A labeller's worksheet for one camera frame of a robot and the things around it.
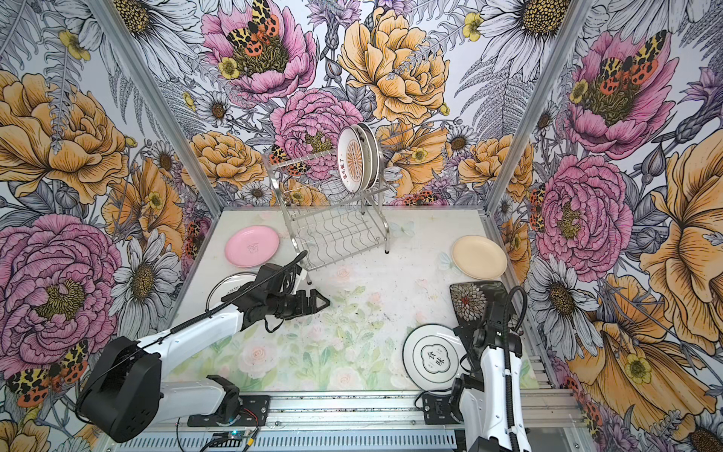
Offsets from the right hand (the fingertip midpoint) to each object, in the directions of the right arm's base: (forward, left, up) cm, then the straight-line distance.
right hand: (464, 354), depth 81 cm
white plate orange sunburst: (+48, +31, +32) cm, 65 cm away
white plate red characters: (+26, +75, -2) cm, 79 cm away
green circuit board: (-18, +63, -5) cm, 66 cm away
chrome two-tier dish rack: (+50, +42, +2) cm, 65 cm away
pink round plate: (+42, +70, -1) cm, 82 cm away
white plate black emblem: (0, +9, -3) cm, 9 cm away
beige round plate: (+36, -15, -4) cm, 39 cm away
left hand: (+11, +42, +5) cm, 43 cm away
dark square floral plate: (+18, -7, -2) cm, 20 cm away
